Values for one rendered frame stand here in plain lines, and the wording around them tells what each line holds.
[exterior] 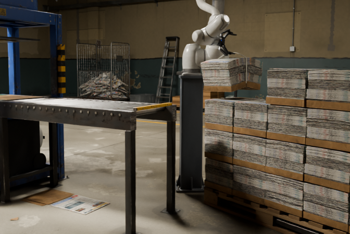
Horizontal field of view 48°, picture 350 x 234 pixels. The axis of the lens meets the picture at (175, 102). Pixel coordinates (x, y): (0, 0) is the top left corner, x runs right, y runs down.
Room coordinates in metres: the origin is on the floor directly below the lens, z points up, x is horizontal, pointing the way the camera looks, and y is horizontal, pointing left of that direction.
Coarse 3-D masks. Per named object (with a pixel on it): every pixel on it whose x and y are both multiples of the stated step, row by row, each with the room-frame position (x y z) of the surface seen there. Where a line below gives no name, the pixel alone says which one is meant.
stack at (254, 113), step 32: (256, 128) 2.68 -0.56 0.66; (288, 128) 2.50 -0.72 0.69; (320, 128) 2.33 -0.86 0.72; (256, 160) 2.68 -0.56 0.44; (288, 160) 2.48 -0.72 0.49; (320, 160) 2.33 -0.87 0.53; (224, 192) 2.91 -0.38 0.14; (256, 192) 2.67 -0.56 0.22; (288, 192) 2.48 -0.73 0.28; (320, 192) 2.31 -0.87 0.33; (320, 224) 2.31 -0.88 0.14
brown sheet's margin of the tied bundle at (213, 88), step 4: (236, 84) 2.92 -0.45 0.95; (240, 84) 2.95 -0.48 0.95; (204, 88) 3.10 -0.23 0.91; (208, 88) 3.06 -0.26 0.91; (212, 88) 3.03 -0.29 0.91; (216, 88) 3.00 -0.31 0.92; (220, 88) 2.97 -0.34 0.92; (224, 88) 2.94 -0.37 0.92; (228, 88) 2.91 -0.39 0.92; (232, 88) 2.89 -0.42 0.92; (236, 88) 2.92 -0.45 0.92; (240, 88) 2.95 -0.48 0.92
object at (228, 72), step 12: (216, 60) 3.03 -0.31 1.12; (228, 60) 2.92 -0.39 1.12; (240, 60) 2.95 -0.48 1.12; (204, 72) 3.07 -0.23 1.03; (216, 72) 2.98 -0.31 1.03; (228, 72) 2.89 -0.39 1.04; (240, 72) 2.96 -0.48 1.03; (204, 84) 3.10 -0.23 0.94; (216, 84) 3.00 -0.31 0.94; (228, 84) 2.91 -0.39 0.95
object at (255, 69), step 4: (248, 60) 3.03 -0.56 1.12; (252, 60) 3.05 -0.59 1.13; (256, 60) 3.08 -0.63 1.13; (252, 64) 3.04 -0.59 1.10; (256, 64) 3.07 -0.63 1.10; (260, 64) 3.11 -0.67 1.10; (252, 68) 3.04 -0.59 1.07; (256, 68) 3.08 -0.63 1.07; (260, 68) 3.11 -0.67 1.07; (248, 72) 3.02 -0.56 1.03; (252, 72) 3.04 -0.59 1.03; (256, 72) 3.08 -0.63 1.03; (260, 72) 3.11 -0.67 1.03; (248, 76) 3.02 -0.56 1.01; (252, 76) 3.05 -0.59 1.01; (256, 76) 3.08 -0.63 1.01; (260, 76) 3.12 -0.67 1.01; (248, 80) 3.02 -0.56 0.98; (252, 80) 3.05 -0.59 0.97; (256, 80) 3.08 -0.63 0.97; (260, 80) 3.11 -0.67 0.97; (244, 88) 3.07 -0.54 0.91; (248, 88) 3.04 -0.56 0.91; (252, 88) 3.05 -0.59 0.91
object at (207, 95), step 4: (204, 92) 9.14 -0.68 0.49; (208, 92) 9.08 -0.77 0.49; (212, 92) 9.16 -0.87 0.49; (216, 92) 9.34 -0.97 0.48; (220, 92) 9.50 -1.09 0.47; (172, 96) 9.53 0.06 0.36; (176, 96) 9.52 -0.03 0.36; (204, 96) 9.13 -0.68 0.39; (208, 96) 9.08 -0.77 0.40; (212, 96) 9.18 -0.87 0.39; (216, 96) 9.34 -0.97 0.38; (220, 96) 9.50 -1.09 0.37; (172, 100) 9.54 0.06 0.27; (176, 100) 9.49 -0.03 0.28; (204, 100) 9.12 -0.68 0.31; (176, 104) 9.49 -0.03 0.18; (204, 104) 9.12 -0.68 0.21; (204, 112) 9.21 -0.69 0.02
